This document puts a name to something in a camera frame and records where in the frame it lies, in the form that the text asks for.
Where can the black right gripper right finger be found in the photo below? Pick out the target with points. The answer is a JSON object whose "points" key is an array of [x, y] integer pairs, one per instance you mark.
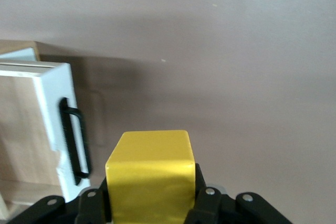
{"points": [[210, 205]]}

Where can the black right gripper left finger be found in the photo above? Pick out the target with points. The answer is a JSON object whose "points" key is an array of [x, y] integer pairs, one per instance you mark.
{"points": [[89, 205]]}

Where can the yellow wooden cube block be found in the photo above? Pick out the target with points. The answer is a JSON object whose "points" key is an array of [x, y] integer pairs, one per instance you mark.
{"points": [[151, 179]]}

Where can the light wooden drawer cabinet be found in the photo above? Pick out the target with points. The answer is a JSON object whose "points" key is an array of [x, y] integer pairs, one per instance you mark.
{"points": [[26, 44]]}

